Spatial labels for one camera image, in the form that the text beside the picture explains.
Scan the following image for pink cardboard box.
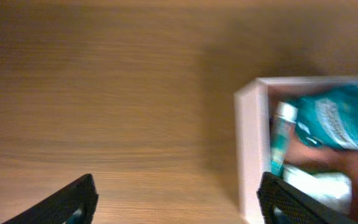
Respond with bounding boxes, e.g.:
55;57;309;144
234;76;358;224

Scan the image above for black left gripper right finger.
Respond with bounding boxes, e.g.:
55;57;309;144
257;172;357;224

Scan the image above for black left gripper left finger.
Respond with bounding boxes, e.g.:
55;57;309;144
5;174;99;224

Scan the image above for white sachet packet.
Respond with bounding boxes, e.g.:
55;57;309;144
283;165;352;215

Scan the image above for teal mouthwash bottle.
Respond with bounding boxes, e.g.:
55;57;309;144
287;83;358;151

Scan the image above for Colgate toothpaste tube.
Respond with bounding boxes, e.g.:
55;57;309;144
270;101;298;177

